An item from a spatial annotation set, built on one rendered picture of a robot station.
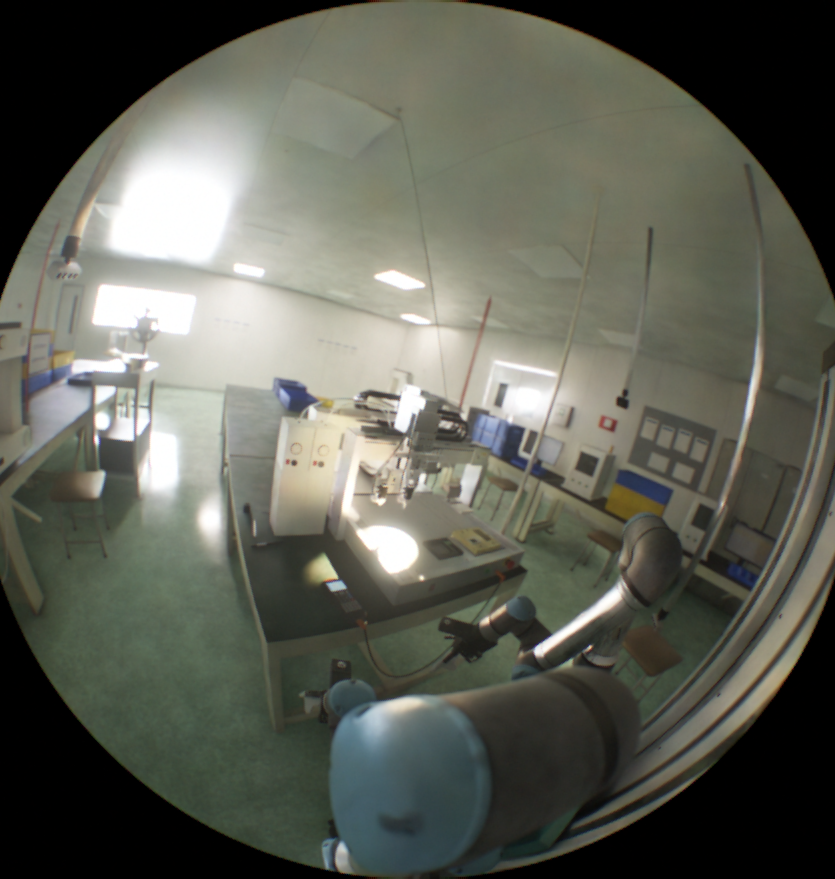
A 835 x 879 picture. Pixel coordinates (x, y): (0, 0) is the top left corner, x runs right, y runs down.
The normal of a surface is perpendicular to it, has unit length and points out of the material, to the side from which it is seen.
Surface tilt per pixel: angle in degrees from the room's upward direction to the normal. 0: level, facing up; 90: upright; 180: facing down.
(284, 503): 90
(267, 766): 0
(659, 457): 90
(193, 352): 90
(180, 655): 0
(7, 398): 90
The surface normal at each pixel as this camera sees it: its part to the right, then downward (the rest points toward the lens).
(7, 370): 0.56, 0.32
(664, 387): -0.79, -0.08
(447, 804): 0.30, -0.75
